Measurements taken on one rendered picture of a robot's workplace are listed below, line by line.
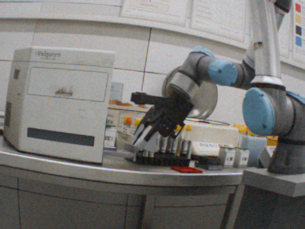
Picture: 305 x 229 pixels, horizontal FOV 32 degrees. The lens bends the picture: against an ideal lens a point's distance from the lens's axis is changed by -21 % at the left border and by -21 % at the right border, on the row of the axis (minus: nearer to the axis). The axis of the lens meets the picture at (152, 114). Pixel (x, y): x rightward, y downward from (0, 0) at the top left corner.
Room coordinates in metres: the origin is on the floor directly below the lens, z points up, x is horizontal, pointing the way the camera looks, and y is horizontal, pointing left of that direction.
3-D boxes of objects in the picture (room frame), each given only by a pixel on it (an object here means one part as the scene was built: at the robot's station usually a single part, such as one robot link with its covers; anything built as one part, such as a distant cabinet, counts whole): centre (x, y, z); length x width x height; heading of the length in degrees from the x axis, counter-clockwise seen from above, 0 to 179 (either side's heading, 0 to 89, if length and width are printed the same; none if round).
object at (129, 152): (1.72, 0.13, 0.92); 0.21 x 0.07 x 0.05; 118
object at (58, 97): (1.74, 0.29, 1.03); 0.31 x 0.27 x 0.30; 118
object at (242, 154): (2.00, -0.30, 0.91); 0.05 x 0.04 x 0.07; 28
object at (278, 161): (1.61, -0.42, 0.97); 0.15 x 0.15 x 0.10
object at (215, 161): (1.93, -0.19, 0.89); 0.09 x 0.05 x 0.04; 27
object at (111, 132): (1.73, 0.11, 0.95); 0.05 x 0.04 x 0.06; 28
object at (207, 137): (2.26, -0.18, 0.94); 0.30 x 0.24 x 0.12; 19
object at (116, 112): (2.15, 0.17, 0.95); 0.29 x 0.25 x 0.15; 28
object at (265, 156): (1.99, -0.42, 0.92); 0.13 x 0.07 x 0.08; 28
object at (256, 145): (2.08, -0.36, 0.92); 0.10 x 0.07 x 0.10; 120
